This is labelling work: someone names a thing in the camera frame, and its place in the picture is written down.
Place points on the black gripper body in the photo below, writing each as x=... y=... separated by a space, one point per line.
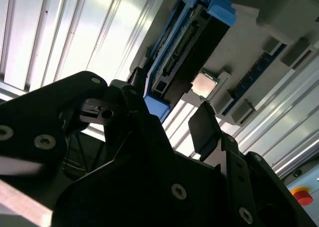
x=149 y=199

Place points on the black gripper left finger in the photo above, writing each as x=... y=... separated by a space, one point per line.
x=37 y=117

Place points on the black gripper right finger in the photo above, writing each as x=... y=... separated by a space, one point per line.
x=204 y=130

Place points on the hard disk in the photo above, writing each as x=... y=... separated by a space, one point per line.
x=199 y=50

